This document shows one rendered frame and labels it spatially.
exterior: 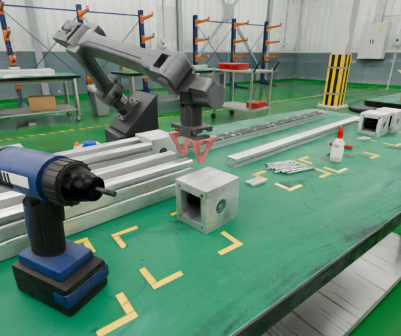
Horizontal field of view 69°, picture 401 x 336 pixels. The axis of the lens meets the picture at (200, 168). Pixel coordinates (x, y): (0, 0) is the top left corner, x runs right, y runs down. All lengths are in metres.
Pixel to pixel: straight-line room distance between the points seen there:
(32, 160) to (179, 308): 0.28
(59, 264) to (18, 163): 0.15
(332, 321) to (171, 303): 0.89
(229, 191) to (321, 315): 0.79
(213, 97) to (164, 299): 0.43
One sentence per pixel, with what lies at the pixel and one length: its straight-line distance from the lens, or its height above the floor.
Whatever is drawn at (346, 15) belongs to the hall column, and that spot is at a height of 1.82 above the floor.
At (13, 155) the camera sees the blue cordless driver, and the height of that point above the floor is 1.00.
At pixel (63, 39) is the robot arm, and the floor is 1.16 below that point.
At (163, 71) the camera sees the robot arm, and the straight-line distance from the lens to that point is 0.69.
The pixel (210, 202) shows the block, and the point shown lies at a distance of 0.56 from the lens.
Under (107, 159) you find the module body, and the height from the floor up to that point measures 0.84.
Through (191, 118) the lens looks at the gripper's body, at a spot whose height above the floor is 0.96.
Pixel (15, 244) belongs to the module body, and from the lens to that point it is 0.62.
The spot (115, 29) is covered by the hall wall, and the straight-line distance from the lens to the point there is 9.00.
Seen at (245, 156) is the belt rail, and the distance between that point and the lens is 0.94.
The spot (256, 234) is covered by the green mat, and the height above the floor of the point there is 0.78.
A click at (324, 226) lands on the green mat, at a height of 0.78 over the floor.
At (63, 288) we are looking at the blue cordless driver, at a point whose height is 0.83.
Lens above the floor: 1.11
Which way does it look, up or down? 22 degrees down
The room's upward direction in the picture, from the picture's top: straight up
